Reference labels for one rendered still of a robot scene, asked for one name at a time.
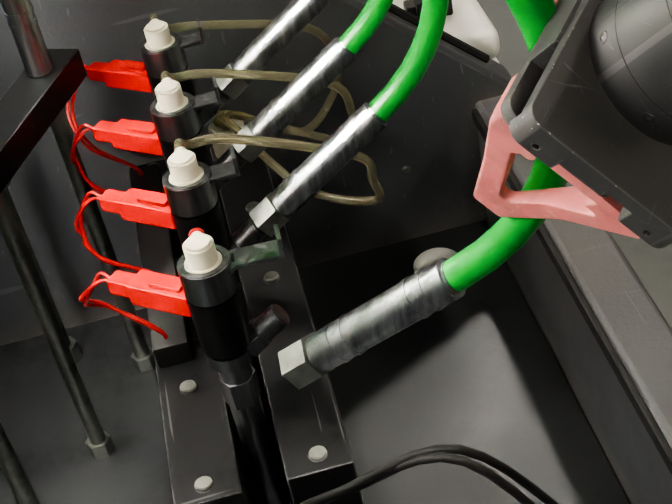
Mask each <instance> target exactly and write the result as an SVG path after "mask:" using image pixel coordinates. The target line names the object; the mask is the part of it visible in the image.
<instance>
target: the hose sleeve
mask: <svg viewBox="0 0 672 504"><path fill-rule="evenodd" d="M446 260H448V259H447V258H441V259H439V260H437V261H435V262H434V263H432V264H430V265H429V266H427V267H423V268H421V269H419V270H418V271H416V272H415V274H413V275H412V276H408V277H406V278H404V279H403V280H401V282H400V283H398V284H396V285H395V286H393V287H391V288H389V289H388V290H386V291H384V292H383V293H381V294H379V295H378V296H376V297H374V298H372V299H371V300H369V301H367V302H366V303H364V304H362V305H360V306H359V307H357V308H355V309H354V310H352V311H350V312H349V313H347V314H343V315H341V316H340V317H338V318H337V319H336V320H335V321H331V322H329V323H328V324H326V325H325V326H324V327H323V328H321V329H320V330H318V331H316V332H315V333H313V334H311V335H310V336H308V338H307V340H306V353H307V355H308V358H309V360H310V361H311V363H312V364H313V365H314V366H316V367H317V368H319V369H320V370H322V371H330V370H332V369H334V368H335V367H337V366H339V365H341V364H343V363H347V362H349V361H350V360H352V359H353V358H354V357H355V356H358V355H361V354H363V353H365V352H366V351H367V350H368V349H370V348H371V347H373V346H375V345H377V344H379V343H380V342H382V341H384V340H386V339H387V338H389V337H391V336H393V335H395V334H396V333H398V332H400V331H402V330H404V329H405V328H407V327H409V326H411V325H413V324H414V323H416V322H418V321H420V320H422V319H426V318H428V317H429V316H431V315H432V314H433V313H434V312H436V311H440V310H442V309H444V308H445V307H446V306H447V305H448V304H450V303H452V302H454V301H456V300H457V299H459V298H461V297H463V296H464V295H465V292H466V289H465V290H464V291H457V290H455V289H454V288H453V287H452V286H451V285H450V284H449V283H448V281H447V279H446V278H445V275H444V272H443V264H444V262H445V261H446Z"/></svg>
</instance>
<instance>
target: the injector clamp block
mask: <svg viewBox="0 0 672 504"><path fill-rule="evenodd" d="M246 161H247V162H246V163H245V164H244V165H243V166H242V167H241V168H240V169H239V170H240V174H241V176H238V177H234V178H232V179H231V180H230V181H229V182H228V183H227V184H226V185H225V186H224V187H223V188H222V189H220V190H219V191H220V195H221V199H222V204H223V208H224V212H225V217H226V221H227V225H228V230H229V234H230V235H231V234H232V233H233V232H236V231H237V230H238V229H239V228H240V227H241V226H242V225H243V224H244V223H245V222H246V221H247V220H249V219H250V218H251V217H250V215H249V213H250V212H251V211H252V209H253V208H255V207H256V206H257V205H258V204H259V203H260V202H261V201H262V200H263V199H264V198H265V197H266V196H267V195H268V194H269V193H270V192H271V193H272V192H273V191H274V190H275V189H274V186H273V183H272V179H271V176H270V172H269V169H268V166H267V164H266V163H265V162H264V161H263V160H262V159H260V158H259V157H257V158H256V159H255V160H254V161H253V162H251V163H250V162H249V161H248V160H246ZM279 231H280V234H281V238H282V242H283V247H284V252H285V258H282V259H278V260H273V261H269V262H265V263H260V264H256V265H251V266H247V267H243V268H238V273H239V277H240V282H241V286H242V290H243V294H244V299H245V303H246V307H247V312H248V316H249V320H250V321H251V320H252V319H253V318H254V317H255V318H257V317H258V316H259V315H261V314H262V313H263V312H264V311H265V310H266V309H267V308H268V307H269V306H270V305H271V304H277V305H279V306H281V307H282V308H283V309H284V310H285V311H286V312H287V314H288V316H289V318H290V323H289V324H288V325H287V326H286V327H285V328H284V329H283V330H282V331H281V332H280V333H278V334H277V335H276V336H275V337H274V339H273V341H272V343H271V344H270V345H269V346H268V347H266V348H265V349H264V350H263V351H262V352H261V353H260V354H259V355H258V356H257V357H255V361H256V364H257V368H258V371H259V375H260V378H261V382H262V386H263V389H264V393H265V396H266V400H267V403H268V407H269V410H270V414H271V418H270V420H269V422H268V425H269V428H270V432H271V435H272V439H273V442H274V446H275V449H276V453H277V456H278V460H279V463H280V467H281V470H282V473H283V477H284V480H285V484H286V487H287V491H288V494H289V495H291V498H292V501H293V504H300V503H301V502H302V501H305V500H307V499H310V498H312V497H315V496H317V495H320V494H322V493H325V492H327V491H330V490H333V489H335V488H338V487H340V486H342V485H344V484H346V483H348V482H350V481H352V480H354V479H356V478H358V475H357V471H356V467H355V462H354V459H353V455H352V452H351V449H350V445H349V442H348V438H347V435H346V431H345V428H344V425H343V421H342V418H341V414H340V411H339V408H338V404H337V401H336V397H335V394H334V391H333V387H332V384H331V380H330V377H329V374H328V373H327V374H326V375H324V376H323V377H321V378H319V379H317V380H315V381H314V382H312V383H310V384H308V385H306V386H305V387H303V388H301V389H298V388H296V387H295V386H294V385H293V384H292V383H290V382H289V381H288V380H287V379H286V378H284V377H283V376H282V374H281V369H280V363H279V357H278V352H280V351H281V350H283V349H285V348H286V347H288V346H290V345H291V344H293V343H295V342H297V341H298V340H300V339H302V338H303V337H305V336H307V335H309V334H310V333H312V332H316V329H315V326H314V322H313V319H312V316H311V312H310V309H309V305H308V302H307V298H306V295H305V292H304V288H303V285H302V281H301V278H300V275H299V271H298V268H297V264H296V261H295V258H294V254H293V251H292V247H291V244H290V241H289V237H288V234H287V230H286V227H285V225H284V226H283V227H282V228H281V229H280V230H279ZM186 318H187V324H188V330H189V336H190V342H191V347H192V353H193V358H192V360H189V361H185V362H182V363H178V364H174V365H170V366H166V367H163V368H159V366H158V365H157V362H156V359H155V357H154V359H155V367H156V374H157V382H158V389H159V397H160V404H161V412H162V419H163V427H164V435H165V442H166V450H167V457H168V465H169V472H170V480H171V487H172V495H173V502H174V504H258V503H260V502H259V499H258V496H257V492H256V489H255V486H254V483H253V480H252V476H251V473H250V470H249V467H248V464H247V460H246V457H245V454H244V451H243V448H242V444H241V441H240V438H239V435H238V431H237V428H236V425H235V422H234V419H233V415H232V412H231V409H230V406H229V404H228V403H227V402H225V399H224V396H223V392H222V389H221V386H220V383H219V380H218V379H219V377H220V374H219V372H216V371H214V370H213V369H212V368H211V367H210V365H209V363H208V360H207V357H206V354H205V353H204V352H203V350H202V347H201V344H200V341H199V338H198V335H197V332H196V328H195V325H194V322H193V319H192V317H186ZM327 504H364V501H363V497H362V493H361V490H360V491H357V492H355V493H351V494H348V495H345V496H342V497H339V498H337V499H335V500H333V501H331V502H330V503H327Z"/></svg>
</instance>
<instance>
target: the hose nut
mask: <svg viewBox="0 0 672 504"><path fill-rule="evenodd" d="M313 333H315V332H312V333H310V334H309V335H307V336H305V337H303V338H302V339H300V340H298V341H297V342H295V343H293V344H291V345H290V346H288V347H286V348H285V349H283V350H281V351H280V352H278V357H279V363H280V369H281V374H282V376H283V377H284V378H286V379H287V380H288V381H289V382H290V383H292V384H293V385H294V386H295V387H296V388H298V389H301V388H303V387H305V386H306V385H308V384H310V383H312V382H314V381H315V380H317V379H319V378H321V377H323V376H324V375H326V374H327V373H329V372H330V371H332V370H334V369H335V368H334V369H332V370H330V371H322V370H320V369H319V368H317V367H316V366H314V365H313V364H312V363H311V361H310V360H309V358H308V355H307V353H306V340H307V338H308V336H310V335H311V334H313Z"/></svg>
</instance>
